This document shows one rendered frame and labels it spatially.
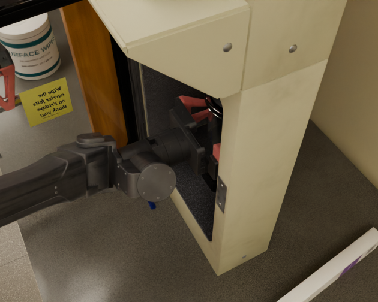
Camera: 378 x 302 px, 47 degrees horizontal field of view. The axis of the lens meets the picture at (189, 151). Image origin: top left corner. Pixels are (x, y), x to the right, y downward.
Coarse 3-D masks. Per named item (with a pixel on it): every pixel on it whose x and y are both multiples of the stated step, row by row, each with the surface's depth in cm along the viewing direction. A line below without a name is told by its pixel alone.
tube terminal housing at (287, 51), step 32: (256, 0) 35; (288, 0) 37; (320, 0) 39; (256, 32) 38; (288, 32) 40; (320, 32) 43; (256, 64) 41; (288, 64) 44; (320, 64) 46; (256, 96) 45; (288, 96) 48; (224, 128) 51; (256, 128) 50; (288, 128) 53; (224, 160) 55; (256, 160) 55; (288, 160) 59; (256, 192) 62; (192, 224) 83; (224, 224) 65; (256, 224) 71; (224, 256) 74
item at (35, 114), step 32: (0, 32) 58; (32, 32) 60; (64, 32) 63; (96, 32) 66; (0, 64) 61; (32, 64) 64; (64, 64) 67; (96, 64) 70; (0, 96) 64; (32, 96) 68; (64, 96) 71; (96, 96) 75; (0, 128) 68; (32, 128) 72; (64, 128) 76; (96, 128) 81; (0, 160) 73; (32, 160) 77
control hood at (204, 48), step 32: (96, 0) 36; (128, 0) 36; (160, 0) 36; (192, 0) 36; (224, 0) 36; (128, 32) 33; (160, 32) 33; (192, 32) 34; (224, 32) 36; (160, 64) 35; (192, 64) 37; (224, 64) 39; (224, 96) 42
